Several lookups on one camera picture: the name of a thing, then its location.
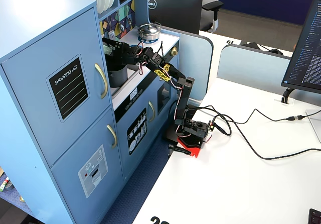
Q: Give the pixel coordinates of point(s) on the lit computer monitor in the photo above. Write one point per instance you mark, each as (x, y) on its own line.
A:
(308, 45)

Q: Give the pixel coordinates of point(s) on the light blue desk divider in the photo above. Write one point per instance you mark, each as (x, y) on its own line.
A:
(250, 68)
(193, 58)

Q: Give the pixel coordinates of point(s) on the black keyboard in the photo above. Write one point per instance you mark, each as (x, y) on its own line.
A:
(315, 217)

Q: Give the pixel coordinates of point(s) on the gold stove knob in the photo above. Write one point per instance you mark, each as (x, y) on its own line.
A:
(174, 51)

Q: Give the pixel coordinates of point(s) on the red black base plate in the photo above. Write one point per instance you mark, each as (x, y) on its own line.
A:
(194, 151)

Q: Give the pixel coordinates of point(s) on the black table clamp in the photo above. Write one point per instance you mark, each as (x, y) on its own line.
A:
(178, 148)

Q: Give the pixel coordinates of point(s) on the steel pot with lid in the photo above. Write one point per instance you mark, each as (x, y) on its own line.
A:
(149, 31)

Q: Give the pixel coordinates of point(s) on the black Dell monitor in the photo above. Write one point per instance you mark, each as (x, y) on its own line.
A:
(175, 13)

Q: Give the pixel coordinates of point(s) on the white toy sink basin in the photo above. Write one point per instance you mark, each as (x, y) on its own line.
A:
(133, 75)

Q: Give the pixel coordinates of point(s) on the black headphones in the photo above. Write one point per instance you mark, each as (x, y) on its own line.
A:
(276, 51)

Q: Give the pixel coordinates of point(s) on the silver monitor base plate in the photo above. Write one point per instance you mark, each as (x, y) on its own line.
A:
(314, 123)

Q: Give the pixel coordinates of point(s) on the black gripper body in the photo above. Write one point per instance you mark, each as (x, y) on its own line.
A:
(120, 48)

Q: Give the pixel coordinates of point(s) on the black flat mounting board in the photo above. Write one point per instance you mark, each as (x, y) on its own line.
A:
(170, 134)

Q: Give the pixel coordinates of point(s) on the gray pot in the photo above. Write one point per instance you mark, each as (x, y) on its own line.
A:
(118, 77)

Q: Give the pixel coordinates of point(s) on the black folded desk item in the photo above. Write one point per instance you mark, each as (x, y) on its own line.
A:
(252, 45)

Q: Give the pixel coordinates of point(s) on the blue toy kitchen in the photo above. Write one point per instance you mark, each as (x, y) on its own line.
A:
(37, 33)

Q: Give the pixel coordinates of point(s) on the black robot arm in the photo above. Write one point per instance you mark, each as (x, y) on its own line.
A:
(184, 96)

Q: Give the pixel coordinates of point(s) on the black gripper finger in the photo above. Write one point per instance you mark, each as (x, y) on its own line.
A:
(115, 56)
(113, 43)

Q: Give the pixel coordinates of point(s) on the black shopping list board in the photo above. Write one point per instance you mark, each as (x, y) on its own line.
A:
(67, 88)

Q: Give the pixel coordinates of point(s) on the green red small box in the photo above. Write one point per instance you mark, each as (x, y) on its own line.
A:
(3, 185)

